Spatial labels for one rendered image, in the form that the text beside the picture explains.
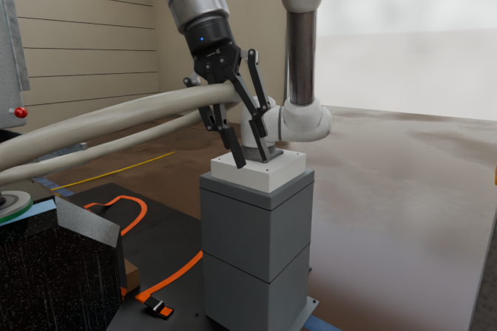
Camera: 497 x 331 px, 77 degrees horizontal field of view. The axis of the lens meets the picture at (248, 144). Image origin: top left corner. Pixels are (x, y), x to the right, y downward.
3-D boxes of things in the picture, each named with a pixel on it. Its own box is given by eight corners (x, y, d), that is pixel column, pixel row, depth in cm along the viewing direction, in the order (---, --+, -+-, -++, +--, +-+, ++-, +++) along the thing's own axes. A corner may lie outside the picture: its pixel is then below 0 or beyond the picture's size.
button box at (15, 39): (7, 89, 96) (-13, -13, 88) (17, 89, 98) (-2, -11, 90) (21, 91, 92) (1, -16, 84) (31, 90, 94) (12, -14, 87)
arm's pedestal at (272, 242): (248, 268, 204) (248, 151, 183) (319, 303, 175) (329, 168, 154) (191, 318, 165) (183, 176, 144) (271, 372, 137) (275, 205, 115)
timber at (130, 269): (140, 285, 187) (138, 268, 183) (121, 297, 178) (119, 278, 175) (115, 265, 205) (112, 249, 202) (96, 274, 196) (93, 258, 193)
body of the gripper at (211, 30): (236, 21, 53) (254, 72, 54) (193, 41, 56) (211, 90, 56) (220, 9, 46) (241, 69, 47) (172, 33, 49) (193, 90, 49)
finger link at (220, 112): (211, 61, 50) (203, 63, 50) (222, 131, 51) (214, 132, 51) (220, 63, 53) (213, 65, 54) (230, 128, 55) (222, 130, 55)
